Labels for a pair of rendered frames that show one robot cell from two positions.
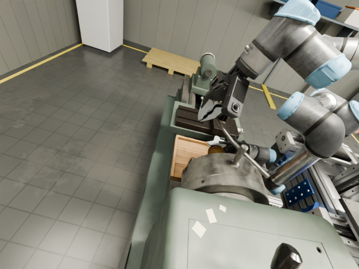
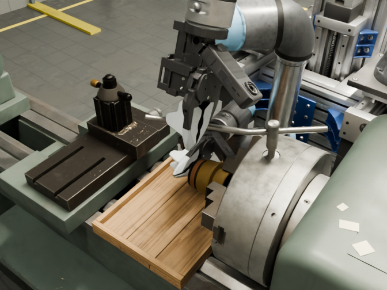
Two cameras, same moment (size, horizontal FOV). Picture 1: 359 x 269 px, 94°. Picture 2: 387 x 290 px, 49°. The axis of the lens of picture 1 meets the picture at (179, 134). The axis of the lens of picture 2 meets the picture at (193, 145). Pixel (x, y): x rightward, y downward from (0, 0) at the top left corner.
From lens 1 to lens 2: 0.38 m
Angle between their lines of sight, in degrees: 34
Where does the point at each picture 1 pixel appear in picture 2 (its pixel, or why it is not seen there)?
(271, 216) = (367, 163)
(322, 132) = (293, 30)
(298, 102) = (240, 15)
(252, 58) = (217, 15)
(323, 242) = not seen: outside the picture
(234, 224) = (368, 206)
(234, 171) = (284, 163)
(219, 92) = (203, 87)
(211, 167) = (259, 190)
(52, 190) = not seen: outside the picture
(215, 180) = (284, 196)
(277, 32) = not seen: outside the picture
